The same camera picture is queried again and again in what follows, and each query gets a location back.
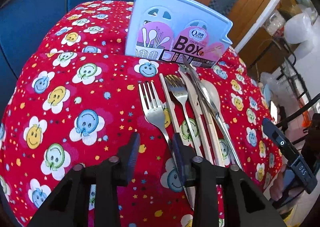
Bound black metal rack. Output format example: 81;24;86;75
249;36;320;147

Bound blue lower kitchen cabinets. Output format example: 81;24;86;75
0;0;171;117

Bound light blue chopstick box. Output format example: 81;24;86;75
125;0;233;68

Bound steel fork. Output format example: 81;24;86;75
138;82;195;209
164;75;203;157

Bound beige chopstick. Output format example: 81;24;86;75
159;74;181;150
178;67;225;167

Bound right hand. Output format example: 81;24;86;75
270;164;287;201

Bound steel table knife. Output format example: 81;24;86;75
182;56;243;169

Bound red smiley flower tablecloth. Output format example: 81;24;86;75
1;1;282;226

